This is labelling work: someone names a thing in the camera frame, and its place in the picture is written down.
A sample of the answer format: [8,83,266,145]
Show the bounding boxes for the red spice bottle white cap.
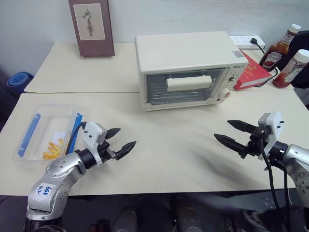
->
[272,49,309,88]

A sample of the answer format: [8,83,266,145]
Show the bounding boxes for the white power strip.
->
[229,35,267,50]

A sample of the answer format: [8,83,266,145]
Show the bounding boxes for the yellow french fries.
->
[42,137,67,160]

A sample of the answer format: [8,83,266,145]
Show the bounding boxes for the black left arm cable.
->
[66,121,87,154]

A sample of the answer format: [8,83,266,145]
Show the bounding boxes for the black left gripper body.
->
[97,141,119,163]

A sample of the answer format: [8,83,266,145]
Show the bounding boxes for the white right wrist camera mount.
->
[257,111,284,161]

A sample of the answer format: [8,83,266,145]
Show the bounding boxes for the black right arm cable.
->
[258,136,292,232]

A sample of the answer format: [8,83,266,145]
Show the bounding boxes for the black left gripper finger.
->
[115,140,137,161]
[105,128,122,140]

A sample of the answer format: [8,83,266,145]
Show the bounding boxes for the black fabric object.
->
[287,30,309,89]

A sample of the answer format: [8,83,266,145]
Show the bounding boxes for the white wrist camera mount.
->
[257,111,284,161]
[81,121,107,167]

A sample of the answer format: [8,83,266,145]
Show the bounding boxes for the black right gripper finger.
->
[227,119,255,133]
[213,133,250,160]

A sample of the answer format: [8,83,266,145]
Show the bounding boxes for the blue rolled mat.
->
[6,71,35,88]

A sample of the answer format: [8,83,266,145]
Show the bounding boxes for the cream toaster oven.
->
[134,30,249,112]

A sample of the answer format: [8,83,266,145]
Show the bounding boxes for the ketchup bottle with white cap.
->
[258,23,302,72]

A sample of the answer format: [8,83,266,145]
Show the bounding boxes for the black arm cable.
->
[258,136,292,232]
[66,121,87,154]

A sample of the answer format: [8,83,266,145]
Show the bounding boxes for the red book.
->
[233,50,273,91]

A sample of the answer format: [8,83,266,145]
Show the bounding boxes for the black power cable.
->
[254,42,280,88]

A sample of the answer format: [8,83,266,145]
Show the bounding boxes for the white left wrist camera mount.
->
[81,121,107,167]

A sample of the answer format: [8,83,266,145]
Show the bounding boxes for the cream oven door handle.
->
[166,75,213,92]

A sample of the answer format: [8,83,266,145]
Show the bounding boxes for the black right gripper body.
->
[247,125,272,157]

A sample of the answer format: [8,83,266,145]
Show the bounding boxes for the clear plastic container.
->
[12,103,84,163]

